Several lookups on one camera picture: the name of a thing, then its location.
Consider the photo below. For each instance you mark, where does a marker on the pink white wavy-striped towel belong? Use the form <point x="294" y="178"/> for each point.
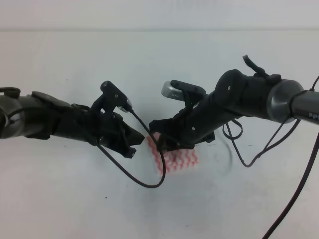
<point x="176" y="162"/>

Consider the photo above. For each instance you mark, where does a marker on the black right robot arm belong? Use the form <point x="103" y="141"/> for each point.
<point x="236" y="95"/>

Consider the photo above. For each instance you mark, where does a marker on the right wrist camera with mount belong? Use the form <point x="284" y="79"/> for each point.
<point x="190" y="94"/>

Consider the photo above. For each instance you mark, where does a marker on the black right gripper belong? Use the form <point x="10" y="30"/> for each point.
<point x="188" y="127"/>

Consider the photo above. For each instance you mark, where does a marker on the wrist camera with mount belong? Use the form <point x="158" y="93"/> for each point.
<point x="190" y="94"/>
<point x="110" y="98"/>

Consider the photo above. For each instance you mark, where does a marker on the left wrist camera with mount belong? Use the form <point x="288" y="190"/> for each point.
<point x="110" y="98"/>

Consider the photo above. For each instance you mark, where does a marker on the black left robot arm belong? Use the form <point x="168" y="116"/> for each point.
<point x="41" y="116"/>

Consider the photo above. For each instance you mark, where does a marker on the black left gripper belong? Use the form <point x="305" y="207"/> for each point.
<point x="98" y="128"/>

